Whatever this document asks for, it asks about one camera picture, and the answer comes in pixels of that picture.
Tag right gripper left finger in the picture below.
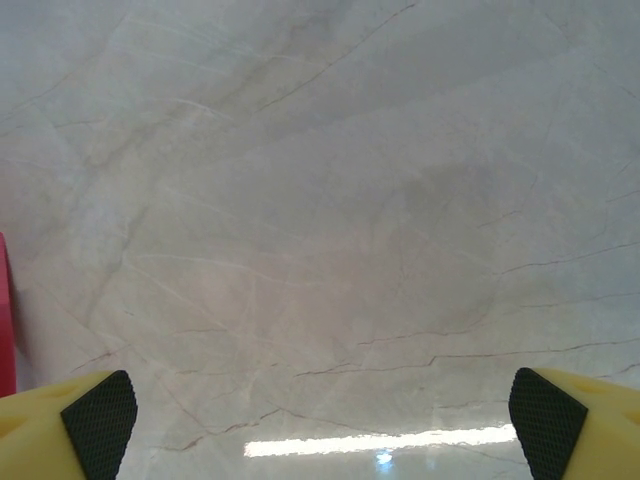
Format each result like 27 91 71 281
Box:
0 369 139 480

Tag red cloth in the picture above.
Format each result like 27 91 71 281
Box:
0 231 16 401

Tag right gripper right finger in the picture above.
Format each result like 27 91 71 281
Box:
508 367 640 480

